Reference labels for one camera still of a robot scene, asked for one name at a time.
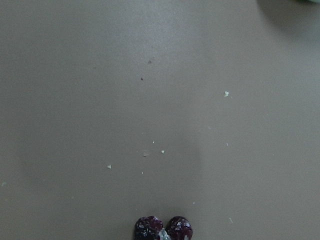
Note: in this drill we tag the dark red cherries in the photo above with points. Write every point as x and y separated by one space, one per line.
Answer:
152 228

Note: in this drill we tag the mint green bowl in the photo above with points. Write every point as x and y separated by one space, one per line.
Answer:
313 1

